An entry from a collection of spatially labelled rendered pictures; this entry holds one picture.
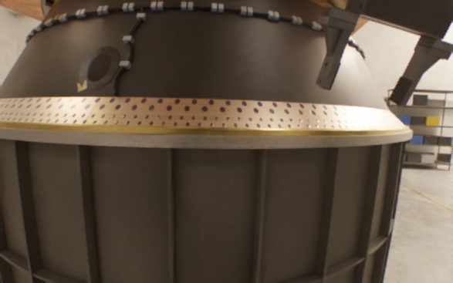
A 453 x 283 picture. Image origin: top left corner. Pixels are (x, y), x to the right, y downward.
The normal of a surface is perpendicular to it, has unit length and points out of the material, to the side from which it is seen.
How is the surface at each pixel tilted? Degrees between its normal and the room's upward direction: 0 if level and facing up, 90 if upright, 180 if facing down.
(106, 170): 90
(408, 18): 113
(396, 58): 90
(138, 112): 43
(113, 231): 90
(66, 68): 62
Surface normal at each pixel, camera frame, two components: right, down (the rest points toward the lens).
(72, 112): -0.09, -0.64
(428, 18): 0.04, 0.51
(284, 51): 0.29, -0.35
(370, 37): -0.14, 0.12
